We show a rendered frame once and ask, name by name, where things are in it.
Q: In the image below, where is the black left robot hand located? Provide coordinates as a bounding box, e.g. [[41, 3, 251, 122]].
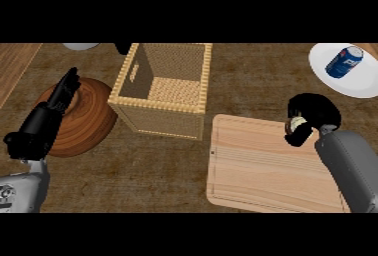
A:
[[1, 66, 83, 161]]

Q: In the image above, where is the cupcake with pale frosting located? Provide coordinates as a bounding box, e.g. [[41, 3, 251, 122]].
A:
[[283, 116, 307, 136]]

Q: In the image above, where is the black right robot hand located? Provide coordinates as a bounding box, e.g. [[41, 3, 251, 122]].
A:
[[283, 92, 343, 148]]

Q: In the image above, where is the blue soda can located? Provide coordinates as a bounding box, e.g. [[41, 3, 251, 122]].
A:
[[323, 45, 366, 80]]

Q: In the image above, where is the grey round object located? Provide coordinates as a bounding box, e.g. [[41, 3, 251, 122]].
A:
[[60, 43, 102, 52]]

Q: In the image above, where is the brown wooden panel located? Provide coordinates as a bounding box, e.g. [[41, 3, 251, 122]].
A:
[[0, 43, 44, 109]]

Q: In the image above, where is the tan wicker basket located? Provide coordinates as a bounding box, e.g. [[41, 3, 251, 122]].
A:
[[106, 43, 214, 142]]

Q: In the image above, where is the round brown wooden board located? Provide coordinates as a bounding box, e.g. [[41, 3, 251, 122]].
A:
[[32, 77, 120, 158]]

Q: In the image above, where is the pale wooden cutting board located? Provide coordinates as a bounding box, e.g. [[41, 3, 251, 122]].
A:
[[205, 113, 351, 214]]

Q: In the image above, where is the black object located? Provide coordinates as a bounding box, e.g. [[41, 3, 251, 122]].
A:
[[114, 43, 134, 56]]

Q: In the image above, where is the white round plate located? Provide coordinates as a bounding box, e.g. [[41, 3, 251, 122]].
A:
[[307, 43, 378, 99]]

